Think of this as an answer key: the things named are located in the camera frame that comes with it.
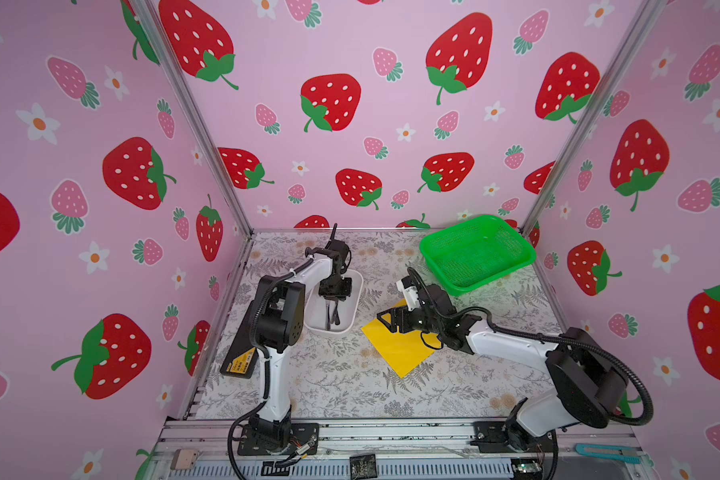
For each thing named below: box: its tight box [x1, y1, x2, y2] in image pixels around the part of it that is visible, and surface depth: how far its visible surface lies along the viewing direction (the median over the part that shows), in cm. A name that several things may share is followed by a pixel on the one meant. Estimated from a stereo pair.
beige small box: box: [170, 449, 199, 470], surface depth 71 cm
